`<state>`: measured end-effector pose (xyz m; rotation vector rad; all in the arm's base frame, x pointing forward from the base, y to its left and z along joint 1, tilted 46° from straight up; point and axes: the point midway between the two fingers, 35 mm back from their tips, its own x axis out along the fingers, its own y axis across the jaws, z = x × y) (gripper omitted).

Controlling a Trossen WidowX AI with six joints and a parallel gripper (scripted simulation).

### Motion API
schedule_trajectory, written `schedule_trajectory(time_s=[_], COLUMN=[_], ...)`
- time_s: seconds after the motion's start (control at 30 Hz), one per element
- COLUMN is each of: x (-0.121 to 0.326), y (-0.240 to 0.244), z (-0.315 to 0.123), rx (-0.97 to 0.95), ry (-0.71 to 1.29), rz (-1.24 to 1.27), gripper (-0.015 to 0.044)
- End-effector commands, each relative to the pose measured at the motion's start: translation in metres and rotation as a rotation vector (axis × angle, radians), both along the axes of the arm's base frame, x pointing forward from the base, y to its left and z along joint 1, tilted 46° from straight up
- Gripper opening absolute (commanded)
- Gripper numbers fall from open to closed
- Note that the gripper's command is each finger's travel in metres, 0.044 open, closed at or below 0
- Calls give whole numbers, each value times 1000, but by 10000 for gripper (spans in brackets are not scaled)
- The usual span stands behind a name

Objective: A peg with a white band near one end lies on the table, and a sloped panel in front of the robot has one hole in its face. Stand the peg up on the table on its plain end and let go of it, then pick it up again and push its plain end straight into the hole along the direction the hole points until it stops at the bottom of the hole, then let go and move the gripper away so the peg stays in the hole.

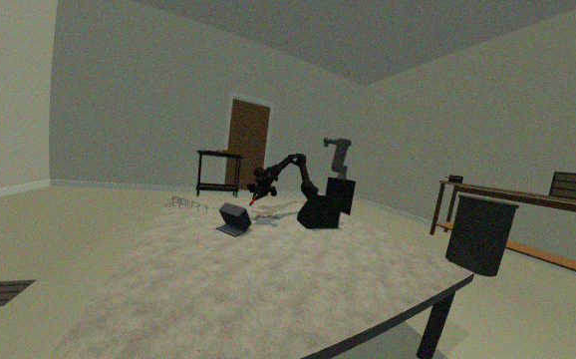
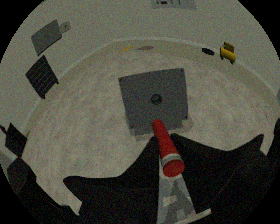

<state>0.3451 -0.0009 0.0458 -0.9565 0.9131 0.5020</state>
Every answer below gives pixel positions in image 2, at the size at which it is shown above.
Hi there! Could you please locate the red peg with white band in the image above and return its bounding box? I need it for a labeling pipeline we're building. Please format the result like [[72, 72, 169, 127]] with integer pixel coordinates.
[[152, 119, 185, 177]]

